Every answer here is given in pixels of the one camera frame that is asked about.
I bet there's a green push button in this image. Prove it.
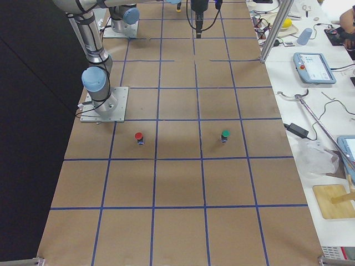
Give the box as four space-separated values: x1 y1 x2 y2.
221 130 230 143

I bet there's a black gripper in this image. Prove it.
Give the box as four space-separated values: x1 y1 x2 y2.
190 0 209 38

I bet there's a yellow ball in tray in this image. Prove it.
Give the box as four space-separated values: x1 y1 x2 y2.
282 18 292 29

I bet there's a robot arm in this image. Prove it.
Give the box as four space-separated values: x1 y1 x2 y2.
54 1 142 122
109 4 140 33

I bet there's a clear plastic bag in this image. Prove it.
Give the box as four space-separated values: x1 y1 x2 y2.
296 140 339 176

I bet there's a wooden cutting board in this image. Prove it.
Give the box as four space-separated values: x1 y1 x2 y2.
313 185 354 219

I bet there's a blue teach pendant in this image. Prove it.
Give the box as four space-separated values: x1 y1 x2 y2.
337 135 354 163
293 52 336 84

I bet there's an aluminium frame post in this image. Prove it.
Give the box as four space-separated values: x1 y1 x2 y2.
260 0 294 63

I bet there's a black power adapter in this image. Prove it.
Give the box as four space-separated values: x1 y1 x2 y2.
284 123 309 139

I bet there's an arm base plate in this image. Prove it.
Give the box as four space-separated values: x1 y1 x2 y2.
80 86 129 122
103 19 139 39

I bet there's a red push button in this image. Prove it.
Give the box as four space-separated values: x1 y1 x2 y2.
135 132 144 145

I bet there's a person hand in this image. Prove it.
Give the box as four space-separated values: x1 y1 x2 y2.
339 8 354 34

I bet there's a blue plastic cup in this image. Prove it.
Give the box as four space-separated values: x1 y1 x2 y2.
296 28 313 46

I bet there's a black camera cable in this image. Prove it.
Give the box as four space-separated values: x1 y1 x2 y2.
185 0 224 32

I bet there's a metal rod with hook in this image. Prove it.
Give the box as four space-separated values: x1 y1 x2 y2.
276 89 354 170

